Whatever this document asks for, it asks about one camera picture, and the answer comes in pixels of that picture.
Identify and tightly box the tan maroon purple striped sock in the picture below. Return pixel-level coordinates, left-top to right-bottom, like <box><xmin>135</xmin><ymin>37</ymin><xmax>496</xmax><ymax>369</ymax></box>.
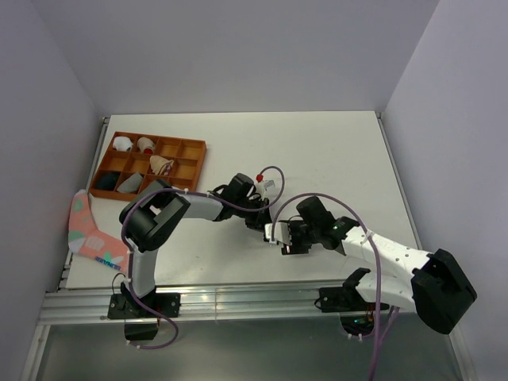
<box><xmin>149</xmin><ymin>155</ymin><xmax>174</xmax><ymax>176</ymax></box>

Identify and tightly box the orange compartment tray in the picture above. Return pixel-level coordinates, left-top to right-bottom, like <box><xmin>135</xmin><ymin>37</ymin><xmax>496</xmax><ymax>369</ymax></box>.
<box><xmin>89</xmin><ymin>132</ymin><xmax>207</xmax><ymax>202</ymax></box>

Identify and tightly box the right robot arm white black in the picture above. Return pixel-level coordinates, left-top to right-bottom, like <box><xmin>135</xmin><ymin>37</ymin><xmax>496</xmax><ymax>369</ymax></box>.
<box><xmin>265</xmin><ymin>196</ymin><xmax>477</xmax><ymax>334</ymax></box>

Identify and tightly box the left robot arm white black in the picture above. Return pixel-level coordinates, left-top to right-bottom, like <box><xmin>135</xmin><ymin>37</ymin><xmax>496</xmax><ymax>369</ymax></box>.
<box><xmin>119</xmin><ymin>173</ymin><xmax>272</xmax><ymax>317</ymax></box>

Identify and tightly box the grey rolled sock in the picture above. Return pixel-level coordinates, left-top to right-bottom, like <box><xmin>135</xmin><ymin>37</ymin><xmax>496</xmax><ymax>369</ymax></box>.
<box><xmin>117</xmin><ymin>172</ymin><xmax>144</xmax><ymax>194</ymax></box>

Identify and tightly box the beige red rolled sock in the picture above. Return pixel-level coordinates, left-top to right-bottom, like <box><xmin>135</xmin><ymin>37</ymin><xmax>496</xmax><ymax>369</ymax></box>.
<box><xmin>137</xmin><ymin>137</ymin><xmax>156</xmax><ymax>155</ymax></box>

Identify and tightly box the white rolled sock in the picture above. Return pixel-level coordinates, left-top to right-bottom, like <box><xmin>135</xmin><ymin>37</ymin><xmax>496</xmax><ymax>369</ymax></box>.
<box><xmin>112</xmin><ymin>136</ymin><xmax>133</xmax><ymax>152</ymax></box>

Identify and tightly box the dark teal rolled sock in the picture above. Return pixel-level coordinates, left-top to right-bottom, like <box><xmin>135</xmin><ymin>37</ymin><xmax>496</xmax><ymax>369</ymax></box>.
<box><xmin>95</xmin><ymin>172</ymin><xmax>120</xmax><ymax>191</ymax></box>

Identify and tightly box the pink patterned sock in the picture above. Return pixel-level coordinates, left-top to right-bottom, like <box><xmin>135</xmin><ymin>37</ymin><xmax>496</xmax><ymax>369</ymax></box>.
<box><xmin>67</xmin><ymin>190</ymin><xmax>129</xmax><ymax>274</ymax></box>

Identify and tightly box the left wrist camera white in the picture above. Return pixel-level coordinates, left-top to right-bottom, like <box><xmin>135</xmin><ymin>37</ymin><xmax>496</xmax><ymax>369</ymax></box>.
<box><xmin>255</xmin><ymin>174</ymin><xmax>275</xmax><ymax>198</ymax></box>

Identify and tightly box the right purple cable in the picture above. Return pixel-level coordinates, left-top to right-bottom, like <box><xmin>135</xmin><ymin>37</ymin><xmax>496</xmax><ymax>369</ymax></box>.
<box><xmin>271</xmin><ymin>193</ymin><xmax>402</xmax><ymax>380</ymax></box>

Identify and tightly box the aluminium front rail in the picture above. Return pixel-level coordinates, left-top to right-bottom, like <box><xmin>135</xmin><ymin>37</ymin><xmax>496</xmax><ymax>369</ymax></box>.
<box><xmin>23</xmin><ymin>275</ymin><xmax>477</xmax><ymax>381</ymax></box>

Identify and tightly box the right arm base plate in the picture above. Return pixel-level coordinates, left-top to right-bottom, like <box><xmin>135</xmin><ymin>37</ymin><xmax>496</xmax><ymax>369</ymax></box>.
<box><xmin>314</xmin><ymin>287</ymin><xmax>375</xmax><ymax>337</ymax></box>

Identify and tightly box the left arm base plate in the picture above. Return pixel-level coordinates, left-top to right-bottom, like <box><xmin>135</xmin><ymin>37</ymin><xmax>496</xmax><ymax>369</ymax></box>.
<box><xmin>106</xmin><ymin>290</ymin><xmax>180</xmax><ymax>341</ymax></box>

